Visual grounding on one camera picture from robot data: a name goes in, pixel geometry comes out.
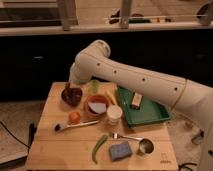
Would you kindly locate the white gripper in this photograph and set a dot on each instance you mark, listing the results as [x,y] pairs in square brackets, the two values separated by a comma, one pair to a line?
[77,76]

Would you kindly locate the orange bowl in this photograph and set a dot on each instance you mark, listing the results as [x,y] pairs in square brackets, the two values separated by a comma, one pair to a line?
[95,98]

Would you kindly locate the green tray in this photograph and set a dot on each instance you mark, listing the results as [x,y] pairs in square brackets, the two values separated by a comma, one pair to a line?
[149,111]

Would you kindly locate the green grapes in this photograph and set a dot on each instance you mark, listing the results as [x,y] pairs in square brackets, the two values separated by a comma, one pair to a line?
[93,86]

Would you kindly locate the metal measuring cup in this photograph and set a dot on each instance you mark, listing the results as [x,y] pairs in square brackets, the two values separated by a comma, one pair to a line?
[146,146]

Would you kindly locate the small wooden block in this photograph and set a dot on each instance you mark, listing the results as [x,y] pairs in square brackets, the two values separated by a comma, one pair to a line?
[136,100]

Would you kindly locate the dark purple bowl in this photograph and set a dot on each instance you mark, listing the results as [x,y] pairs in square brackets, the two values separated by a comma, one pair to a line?
[72,96]

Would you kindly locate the white cup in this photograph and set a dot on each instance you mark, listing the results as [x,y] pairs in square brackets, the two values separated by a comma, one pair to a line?
[114,114]

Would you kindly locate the wooden table board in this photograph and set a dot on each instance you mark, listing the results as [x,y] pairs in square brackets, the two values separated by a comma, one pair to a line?
[71,149]

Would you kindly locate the orange tomato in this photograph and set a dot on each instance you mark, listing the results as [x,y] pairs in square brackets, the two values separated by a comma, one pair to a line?
[74,117]

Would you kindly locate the black-tipped brush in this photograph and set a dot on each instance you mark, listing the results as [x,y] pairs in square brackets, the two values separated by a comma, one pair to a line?
[61,127]

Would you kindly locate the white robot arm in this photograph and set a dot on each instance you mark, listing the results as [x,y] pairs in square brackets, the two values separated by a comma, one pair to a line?
[190,98]

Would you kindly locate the green chili pepper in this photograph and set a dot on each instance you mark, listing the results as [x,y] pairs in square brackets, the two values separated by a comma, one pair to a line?
[99,143]

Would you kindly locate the blue sponge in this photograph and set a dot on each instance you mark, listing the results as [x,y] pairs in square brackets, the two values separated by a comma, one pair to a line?
[120,151]

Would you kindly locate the purple white lid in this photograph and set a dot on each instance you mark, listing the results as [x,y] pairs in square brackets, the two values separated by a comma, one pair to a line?
[97,107]

